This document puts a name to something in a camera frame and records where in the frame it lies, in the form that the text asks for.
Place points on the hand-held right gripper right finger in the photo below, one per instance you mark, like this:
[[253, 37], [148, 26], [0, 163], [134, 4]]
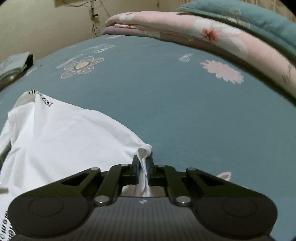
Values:
[[149, 171]]

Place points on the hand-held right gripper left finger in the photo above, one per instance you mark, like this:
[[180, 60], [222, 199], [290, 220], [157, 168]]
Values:
[[138, 170]]

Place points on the white long-sleeved shirt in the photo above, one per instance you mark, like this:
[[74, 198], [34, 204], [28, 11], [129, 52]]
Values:
[[69, 139]]

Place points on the folded pale green clothes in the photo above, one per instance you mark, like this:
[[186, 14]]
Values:
[[13, 67]]

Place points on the bed with teal floral sheet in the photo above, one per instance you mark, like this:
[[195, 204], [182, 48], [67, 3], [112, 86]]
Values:
[[185, 115]]

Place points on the pink floral folded quilt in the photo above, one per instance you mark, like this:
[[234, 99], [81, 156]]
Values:
[[185, 25]]

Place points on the teal pillow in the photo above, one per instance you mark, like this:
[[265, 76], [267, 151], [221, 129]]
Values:
[[266, 25]]

